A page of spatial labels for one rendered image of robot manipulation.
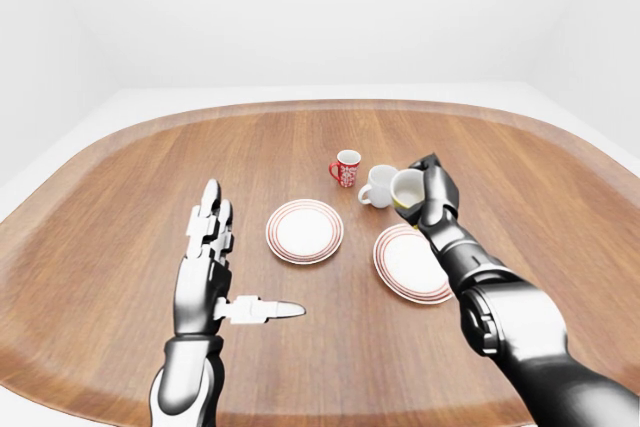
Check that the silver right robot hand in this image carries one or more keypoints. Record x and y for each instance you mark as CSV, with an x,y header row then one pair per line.
x,y
434,199

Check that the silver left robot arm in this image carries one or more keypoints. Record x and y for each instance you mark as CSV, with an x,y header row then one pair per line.
x,y
185,377

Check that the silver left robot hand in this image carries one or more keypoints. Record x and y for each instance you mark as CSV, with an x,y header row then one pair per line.
x,y
197,292

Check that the red patterned mug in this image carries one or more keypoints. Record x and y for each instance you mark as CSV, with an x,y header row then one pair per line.
x,y
346,169

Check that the plain white mug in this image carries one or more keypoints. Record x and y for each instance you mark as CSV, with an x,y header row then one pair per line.
x,y
378,187

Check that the yellow and white mug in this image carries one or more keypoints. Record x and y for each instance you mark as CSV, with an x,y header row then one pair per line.
x,y
407,190

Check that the white plate with red rings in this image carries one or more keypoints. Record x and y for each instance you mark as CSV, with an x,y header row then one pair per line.
x,y
304,232
407,264

